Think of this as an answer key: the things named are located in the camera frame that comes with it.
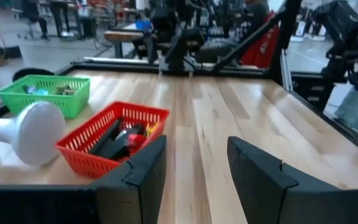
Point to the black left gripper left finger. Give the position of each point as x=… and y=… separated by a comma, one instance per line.
x=120, y=199

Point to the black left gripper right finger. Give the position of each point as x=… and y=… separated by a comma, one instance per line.
x=266, y=193

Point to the red mini stapler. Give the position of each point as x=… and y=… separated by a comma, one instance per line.
x=136, y=140

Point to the teal staple remover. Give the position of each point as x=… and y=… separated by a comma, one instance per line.
x=39, y=91

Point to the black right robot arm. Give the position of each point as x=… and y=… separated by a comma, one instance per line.
x=183, y=43

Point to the red plastic basket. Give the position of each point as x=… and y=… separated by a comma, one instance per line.
x=141, y=108

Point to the white dome lamp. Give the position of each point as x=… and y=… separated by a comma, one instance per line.
x=39, y=133

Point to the green plastic basket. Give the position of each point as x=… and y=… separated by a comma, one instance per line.
x=57, y=77

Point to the red chair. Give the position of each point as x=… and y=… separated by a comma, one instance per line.
x=264, y=49

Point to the wooden table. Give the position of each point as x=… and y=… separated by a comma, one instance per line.
x=123, y=36

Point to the black aluminium frame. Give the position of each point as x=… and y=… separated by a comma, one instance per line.
x=289, y=31

